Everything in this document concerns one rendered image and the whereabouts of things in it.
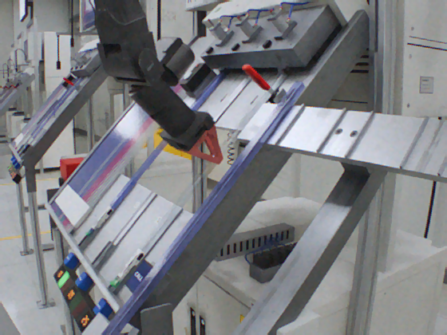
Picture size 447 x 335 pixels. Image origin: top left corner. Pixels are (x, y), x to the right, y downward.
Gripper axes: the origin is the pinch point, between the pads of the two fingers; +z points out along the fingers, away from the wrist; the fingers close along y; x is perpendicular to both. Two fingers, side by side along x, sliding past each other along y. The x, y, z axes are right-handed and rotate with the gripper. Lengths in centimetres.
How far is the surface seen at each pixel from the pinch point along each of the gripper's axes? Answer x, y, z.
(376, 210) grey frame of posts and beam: -12.7, -13.9, 29.1
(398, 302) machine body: -5, -10, 66
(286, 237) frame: -4, 21, 47
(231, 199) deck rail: 5.5, -10.0, 1.0
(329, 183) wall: -81, 135, 164
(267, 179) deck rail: -1.1, -10.0, 4.3
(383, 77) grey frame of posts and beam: -31.6, -13.6, 10.4
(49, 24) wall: -177, 873, -18
